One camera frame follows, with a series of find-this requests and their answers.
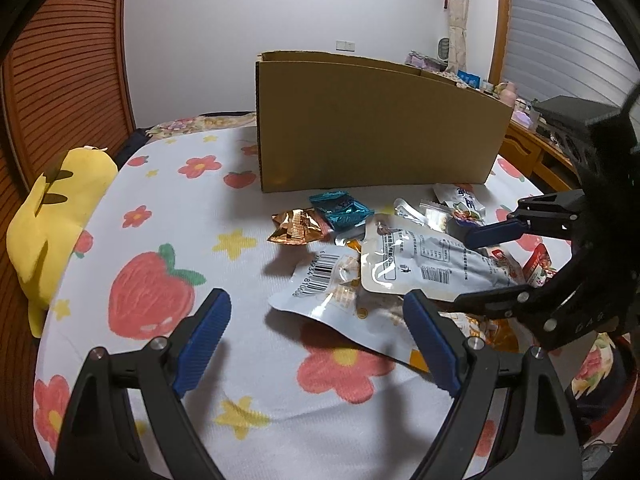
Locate strawberry printed blanket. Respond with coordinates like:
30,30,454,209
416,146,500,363
32,125,626,480

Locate white window blinds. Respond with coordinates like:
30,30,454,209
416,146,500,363
500,0,637,107

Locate brown cardboard box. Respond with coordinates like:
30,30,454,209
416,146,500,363
255,50,515,194

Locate wooden cabinet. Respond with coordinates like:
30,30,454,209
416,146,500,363
492,120,586,196

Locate wooden window frame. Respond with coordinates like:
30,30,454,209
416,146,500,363
487,0,516,86

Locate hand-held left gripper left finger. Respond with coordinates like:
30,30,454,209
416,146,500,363
52,287,233,480

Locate clear small snack packet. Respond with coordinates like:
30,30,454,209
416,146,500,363
394,197,451,233

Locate gold snack packet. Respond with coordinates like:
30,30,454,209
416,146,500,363
266,207,326,247

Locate purple patterned bag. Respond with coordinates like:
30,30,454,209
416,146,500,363
407,51,447,72

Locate floral bed sheet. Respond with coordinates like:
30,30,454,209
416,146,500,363
145,112,257,142

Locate teal snack packet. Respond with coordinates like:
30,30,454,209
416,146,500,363
309,190,377,233

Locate red snack packet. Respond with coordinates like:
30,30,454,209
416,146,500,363
522,243,556,288

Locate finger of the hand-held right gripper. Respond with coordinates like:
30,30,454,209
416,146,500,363
465,191,587,250
452,284,562,334

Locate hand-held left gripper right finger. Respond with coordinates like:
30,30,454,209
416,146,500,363
402,289,586,480

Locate orange patterned snack packet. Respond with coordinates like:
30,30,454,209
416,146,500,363
440,312,521,356

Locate wooden louvered wardrobe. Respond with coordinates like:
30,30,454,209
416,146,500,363
0,0,137,411

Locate beige curtain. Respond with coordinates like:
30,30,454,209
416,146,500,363
445,0,473,73

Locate white orange barcode snack pouch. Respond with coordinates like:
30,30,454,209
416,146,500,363
267,245,436,373

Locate yellow plush toy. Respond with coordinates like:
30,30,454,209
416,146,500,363
6,146,119,338

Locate white blue snack packet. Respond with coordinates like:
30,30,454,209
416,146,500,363
432,182,488,226

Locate white red-label snack packet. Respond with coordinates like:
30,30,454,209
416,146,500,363
485,247,526,281

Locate large white snack pouch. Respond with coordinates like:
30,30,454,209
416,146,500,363
360,214,526,301

